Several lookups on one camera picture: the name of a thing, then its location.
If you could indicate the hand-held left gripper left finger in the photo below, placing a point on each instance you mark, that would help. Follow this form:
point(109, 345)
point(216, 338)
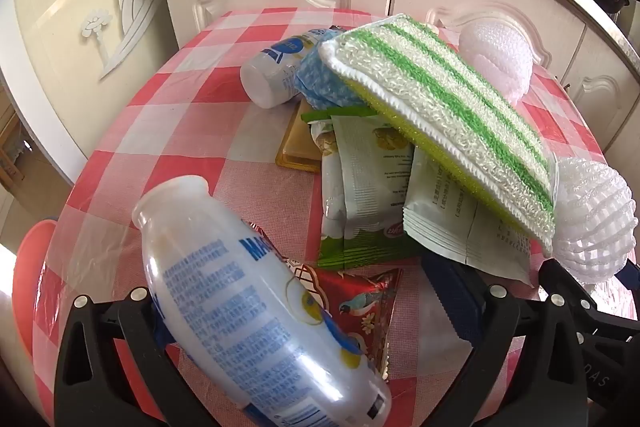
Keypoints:
point(137, 322)

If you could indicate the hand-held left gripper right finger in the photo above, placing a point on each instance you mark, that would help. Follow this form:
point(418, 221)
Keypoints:
point(452, 297)

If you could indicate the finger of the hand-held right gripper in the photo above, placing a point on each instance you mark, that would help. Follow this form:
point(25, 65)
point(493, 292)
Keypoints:
point(610, 312)
point(631, 278)

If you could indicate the white plastic bottle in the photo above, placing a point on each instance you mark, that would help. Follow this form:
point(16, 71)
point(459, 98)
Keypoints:
point(270, 77)
point(235, 287)

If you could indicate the orange plastic basin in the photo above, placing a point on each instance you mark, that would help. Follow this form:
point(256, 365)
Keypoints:
point(30, 282)

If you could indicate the green striped sponge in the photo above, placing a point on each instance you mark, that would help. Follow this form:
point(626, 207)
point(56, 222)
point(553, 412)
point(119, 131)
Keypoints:
point(440, 107)

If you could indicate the white foam net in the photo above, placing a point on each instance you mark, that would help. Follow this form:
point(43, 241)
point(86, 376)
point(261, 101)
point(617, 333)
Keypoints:
point(500, 57)
point(595, 217)

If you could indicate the blue patterned cloth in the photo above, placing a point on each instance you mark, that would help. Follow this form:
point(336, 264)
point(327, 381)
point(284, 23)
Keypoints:
point(320, 82)

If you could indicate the white printed packet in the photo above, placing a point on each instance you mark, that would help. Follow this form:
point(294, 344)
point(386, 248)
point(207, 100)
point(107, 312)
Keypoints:
point(450, 227)

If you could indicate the red snack packet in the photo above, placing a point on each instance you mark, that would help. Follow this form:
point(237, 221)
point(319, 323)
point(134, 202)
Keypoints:
point(365, 302)

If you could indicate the green white snack packet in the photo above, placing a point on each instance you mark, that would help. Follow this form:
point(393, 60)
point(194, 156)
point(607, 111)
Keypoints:
point(370, 187)

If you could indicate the red checked tablecloth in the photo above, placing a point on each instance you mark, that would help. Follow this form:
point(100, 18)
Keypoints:
point(210, 147)

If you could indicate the yellow brown sponge block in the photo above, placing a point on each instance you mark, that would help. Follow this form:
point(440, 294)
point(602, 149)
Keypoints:
point(295, 147)

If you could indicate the frosted glass sliding door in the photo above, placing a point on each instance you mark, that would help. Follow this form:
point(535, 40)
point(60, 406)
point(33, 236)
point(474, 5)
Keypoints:
point(65, 7)

